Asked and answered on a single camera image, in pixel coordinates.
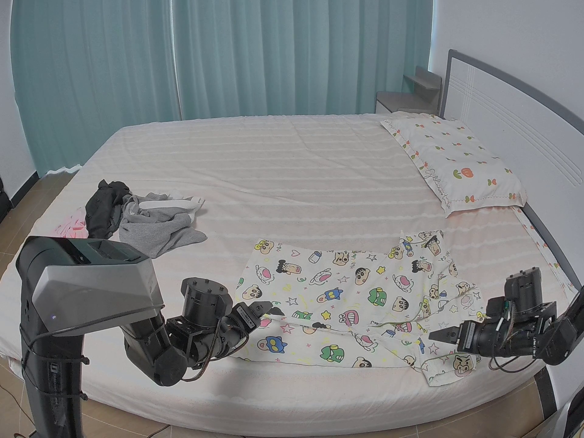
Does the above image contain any black cable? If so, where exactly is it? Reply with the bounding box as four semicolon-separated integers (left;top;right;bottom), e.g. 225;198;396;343
182;331;216;382
488;354;540;374

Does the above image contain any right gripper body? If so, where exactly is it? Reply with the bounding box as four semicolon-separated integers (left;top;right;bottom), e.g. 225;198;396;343
456;320;492;356

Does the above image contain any grey bedside table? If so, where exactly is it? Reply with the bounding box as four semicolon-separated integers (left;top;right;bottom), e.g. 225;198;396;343
375;66;442;115

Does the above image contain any white printed pillow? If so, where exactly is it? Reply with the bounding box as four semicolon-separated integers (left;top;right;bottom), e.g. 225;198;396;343
380;113;527;219

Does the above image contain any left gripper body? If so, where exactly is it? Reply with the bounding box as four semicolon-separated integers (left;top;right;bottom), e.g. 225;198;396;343
230;301;263;336

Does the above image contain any bed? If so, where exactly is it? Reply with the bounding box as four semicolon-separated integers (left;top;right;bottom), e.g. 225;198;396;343
0;48;584;428

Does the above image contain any white printed pyjama top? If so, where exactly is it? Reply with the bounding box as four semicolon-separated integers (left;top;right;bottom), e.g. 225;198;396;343
228;228;493;388

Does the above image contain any grey garment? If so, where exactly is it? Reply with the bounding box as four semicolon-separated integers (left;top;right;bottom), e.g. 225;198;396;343
118;192;208;259

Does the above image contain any black garment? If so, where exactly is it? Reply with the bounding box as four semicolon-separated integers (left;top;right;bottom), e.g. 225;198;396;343
85;180;133;241

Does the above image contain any blue-green curtain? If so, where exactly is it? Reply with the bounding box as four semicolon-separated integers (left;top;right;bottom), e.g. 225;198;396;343
10;0;183;177
172;0;434;120

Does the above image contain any pink garment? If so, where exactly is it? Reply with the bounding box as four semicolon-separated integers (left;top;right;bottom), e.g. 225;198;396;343
55;206;89;241

